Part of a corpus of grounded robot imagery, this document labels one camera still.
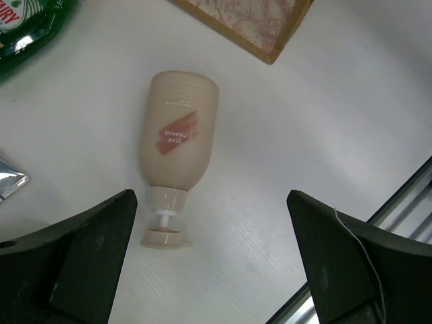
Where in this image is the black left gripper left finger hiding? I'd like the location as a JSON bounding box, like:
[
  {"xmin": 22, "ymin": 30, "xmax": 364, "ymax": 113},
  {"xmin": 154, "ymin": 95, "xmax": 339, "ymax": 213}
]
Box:
[{"xmin": 1, "ymin": 189, "xmax": 138, "ymax": 323}]

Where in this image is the beige pump lotion bottle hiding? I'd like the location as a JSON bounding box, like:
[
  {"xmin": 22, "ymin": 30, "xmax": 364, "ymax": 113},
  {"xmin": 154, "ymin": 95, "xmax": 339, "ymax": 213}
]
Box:
[{"xmin": 140, "ymin": 71, "xmax": 219, "ymax": 249}]

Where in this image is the brown canvas bag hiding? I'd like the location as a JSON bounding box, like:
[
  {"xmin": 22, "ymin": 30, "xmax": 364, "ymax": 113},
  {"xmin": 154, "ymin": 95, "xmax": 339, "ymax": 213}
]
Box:
[{"xmin": 172, "ymin": 0, "xmax": 313, "ymax": 65}]

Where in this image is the silver toothpaste tube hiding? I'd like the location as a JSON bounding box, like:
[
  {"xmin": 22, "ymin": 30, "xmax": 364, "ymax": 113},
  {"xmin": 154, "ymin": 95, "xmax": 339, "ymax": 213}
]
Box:
[{"xmin": 1, "ymin": 148, "xmax": 31, "ymax": 203}]

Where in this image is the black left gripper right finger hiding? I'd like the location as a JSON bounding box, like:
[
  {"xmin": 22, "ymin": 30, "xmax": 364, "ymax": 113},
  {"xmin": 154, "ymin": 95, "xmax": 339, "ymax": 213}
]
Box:
[{"xmin": 287, "ymin": 190, "xmax": 431, "ymax": 323}]

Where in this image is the aluminium front rail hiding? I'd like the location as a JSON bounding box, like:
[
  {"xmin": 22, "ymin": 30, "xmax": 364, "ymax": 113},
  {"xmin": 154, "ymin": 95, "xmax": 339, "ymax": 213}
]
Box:
[{"xmin": 270, "ymin": 162, "xmax": 431, "ymax": 323}]

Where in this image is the green dish soap bottle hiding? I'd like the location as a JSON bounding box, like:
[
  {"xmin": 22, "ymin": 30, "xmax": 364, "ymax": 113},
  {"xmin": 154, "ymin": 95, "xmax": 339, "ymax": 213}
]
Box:
[{"xmin": 1, "ymin": 0, "xmax": 80, "ymax": 81}]

